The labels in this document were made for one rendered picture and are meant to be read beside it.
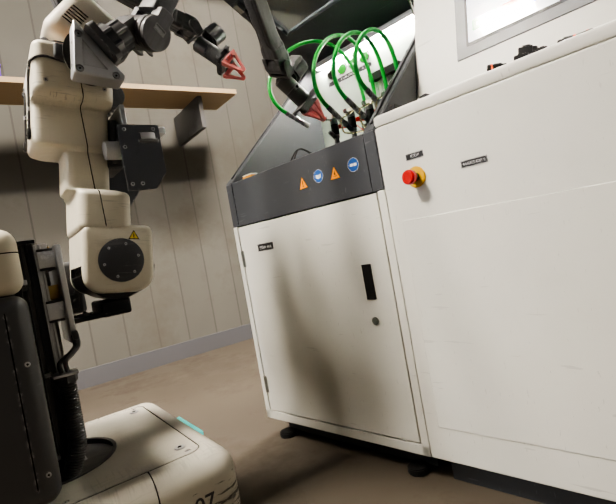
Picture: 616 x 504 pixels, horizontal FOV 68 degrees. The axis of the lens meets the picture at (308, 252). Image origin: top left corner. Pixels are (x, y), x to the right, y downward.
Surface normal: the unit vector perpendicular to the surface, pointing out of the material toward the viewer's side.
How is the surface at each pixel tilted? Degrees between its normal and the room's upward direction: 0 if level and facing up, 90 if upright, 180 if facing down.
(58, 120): 90
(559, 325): 90
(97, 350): 90
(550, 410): 90
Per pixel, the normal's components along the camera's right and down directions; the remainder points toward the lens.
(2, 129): 0.57, -0.08
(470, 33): -0.73, -0.10
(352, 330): -0.71, 0.14
